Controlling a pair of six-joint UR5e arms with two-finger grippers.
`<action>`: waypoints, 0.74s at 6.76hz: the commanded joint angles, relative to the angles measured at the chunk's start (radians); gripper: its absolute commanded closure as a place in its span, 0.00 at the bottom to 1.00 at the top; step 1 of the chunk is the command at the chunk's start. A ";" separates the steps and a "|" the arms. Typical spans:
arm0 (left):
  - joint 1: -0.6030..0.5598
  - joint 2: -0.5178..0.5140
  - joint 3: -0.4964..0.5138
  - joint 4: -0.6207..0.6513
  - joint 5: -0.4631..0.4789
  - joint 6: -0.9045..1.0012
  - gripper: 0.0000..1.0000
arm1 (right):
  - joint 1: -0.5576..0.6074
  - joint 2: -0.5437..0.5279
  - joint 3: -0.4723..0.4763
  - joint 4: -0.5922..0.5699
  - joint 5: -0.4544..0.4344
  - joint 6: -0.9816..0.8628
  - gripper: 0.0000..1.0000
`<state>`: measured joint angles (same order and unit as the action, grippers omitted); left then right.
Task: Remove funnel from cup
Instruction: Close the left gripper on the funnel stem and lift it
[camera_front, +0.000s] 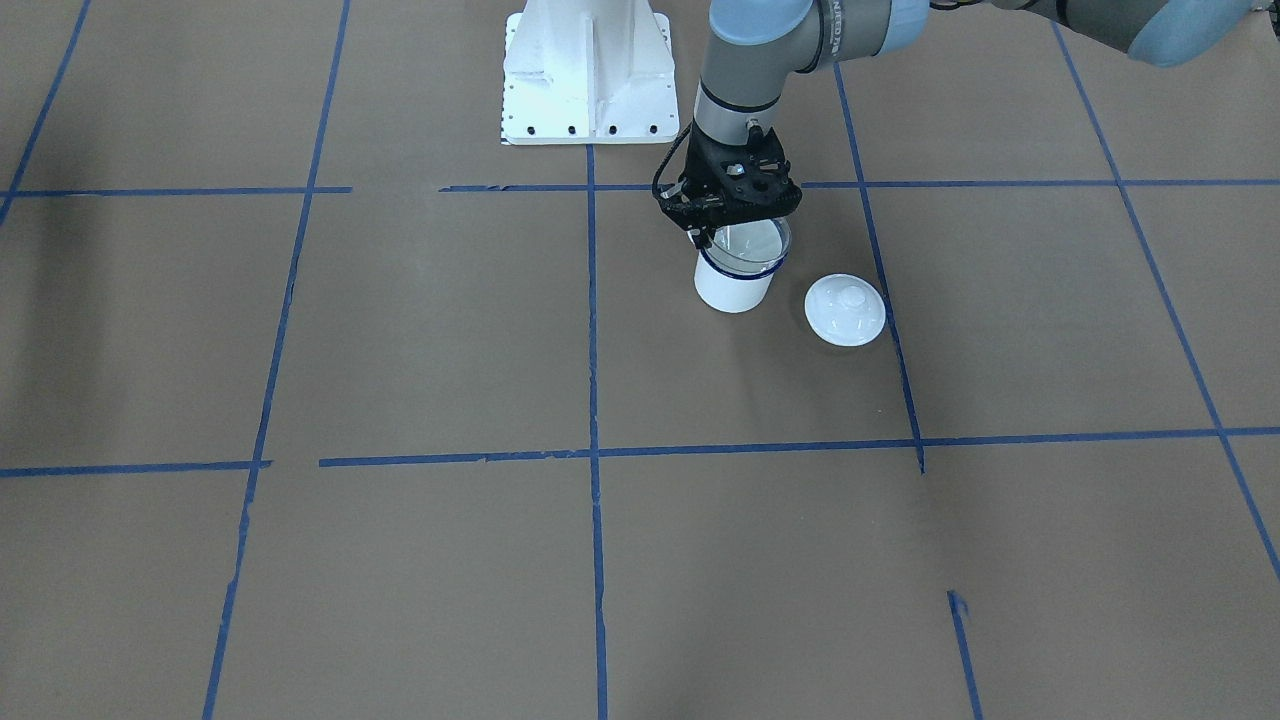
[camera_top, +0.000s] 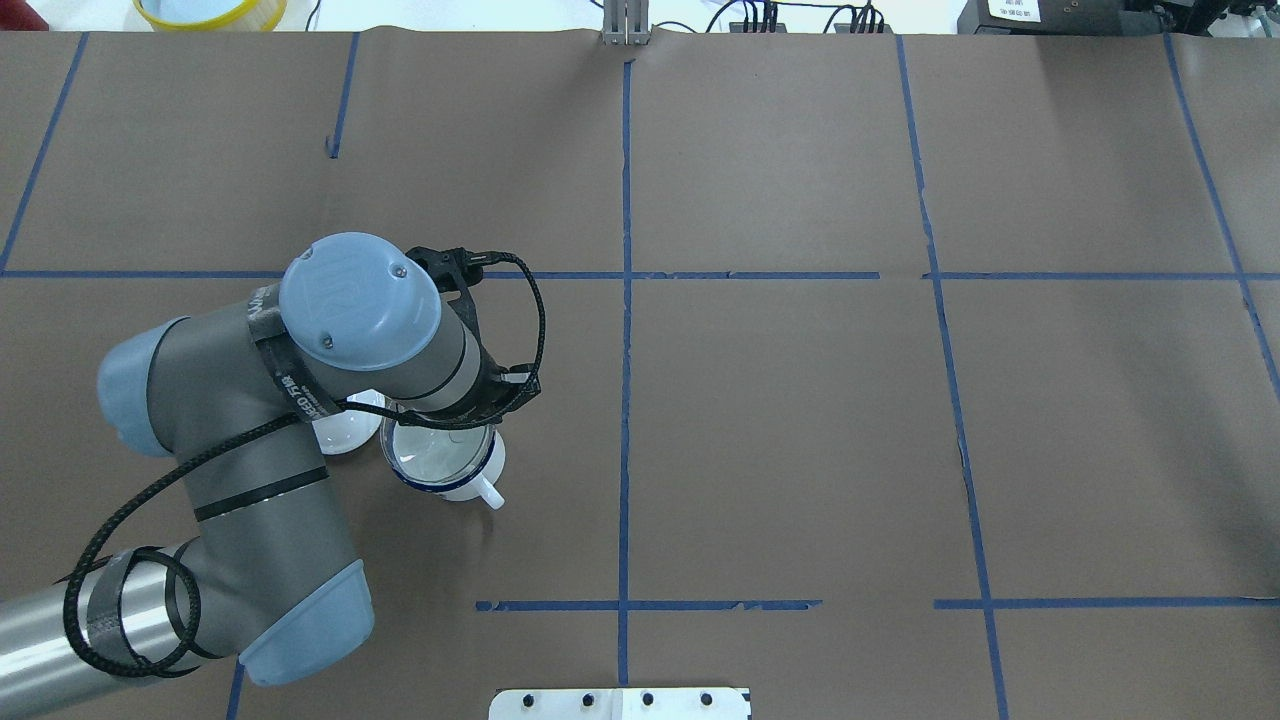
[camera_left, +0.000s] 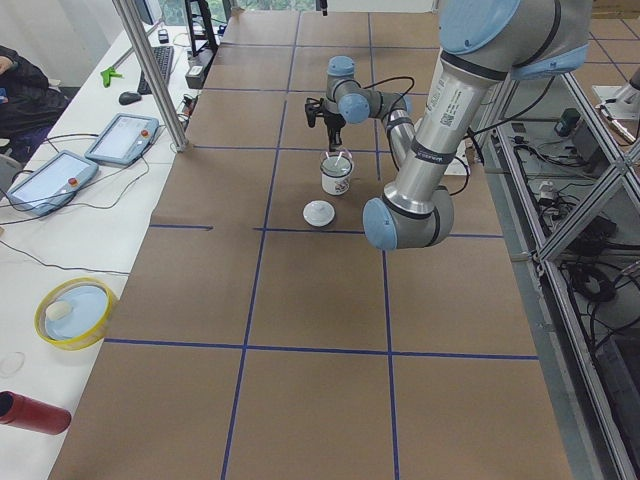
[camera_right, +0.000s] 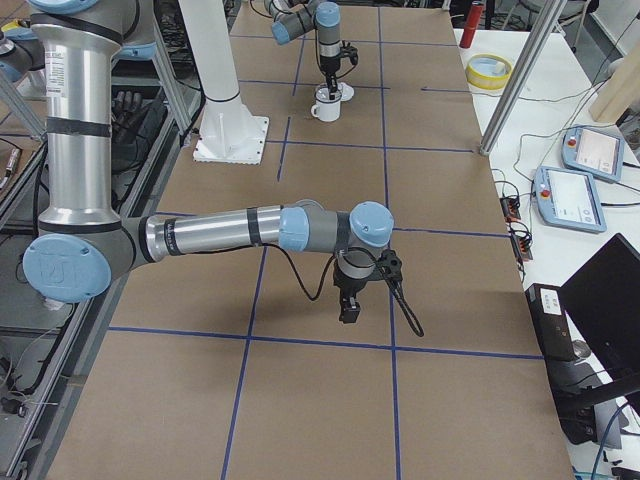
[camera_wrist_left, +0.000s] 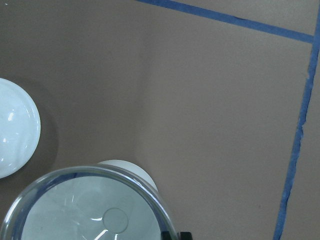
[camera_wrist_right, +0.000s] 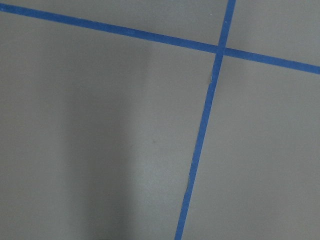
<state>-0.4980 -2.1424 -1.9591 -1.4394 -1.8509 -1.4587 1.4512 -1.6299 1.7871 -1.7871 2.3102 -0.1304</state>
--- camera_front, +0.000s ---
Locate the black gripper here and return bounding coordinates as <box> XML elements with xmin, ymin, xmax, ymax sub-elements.
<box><xmin>657</xmin><ymin>126</ymin><xmax>803</xmax><ymax>237</ymax></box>

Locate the clear glass funnel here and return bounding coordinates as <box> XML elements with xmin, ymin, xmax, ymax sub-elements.
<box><xmin>705</xmin><ymin>218</ymin><xmax>791</xmax><ymax>277</ymax></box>

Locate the white ceramic lid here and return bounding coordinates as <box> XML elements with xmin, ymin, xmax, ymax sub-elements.
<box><xmin>803</xmin><ymin>274</ymin><xmax>887</xmax><ymax>347</ymax></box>

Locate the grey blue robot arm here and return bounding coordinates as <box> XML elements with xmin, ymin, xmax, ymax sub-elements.
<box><xmin>652</xmin><ymin>1</ymin><xmax>1254</xmax><ymax>249</ymax></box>

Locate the white enamel cup blue rim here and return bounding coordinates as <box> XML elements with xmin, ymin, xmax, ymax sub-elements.
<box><xmin>694</xmin><ymin>243</ymin><xmax>788</xmax><ymax>313</ymax></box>

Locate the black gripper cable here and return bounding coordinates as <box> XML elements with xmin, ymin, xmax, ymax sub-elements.
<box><xmin>652</xmin><ymin>128</ymin><xmax>701</xmax><ymax>201</ymax></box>

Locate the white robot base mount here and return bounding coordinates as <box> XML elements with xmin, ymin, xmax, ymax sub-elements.
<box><xmin>500</xmin><ymin>1</ymin><xmax>682</xmax><ymax>146</ymax></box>

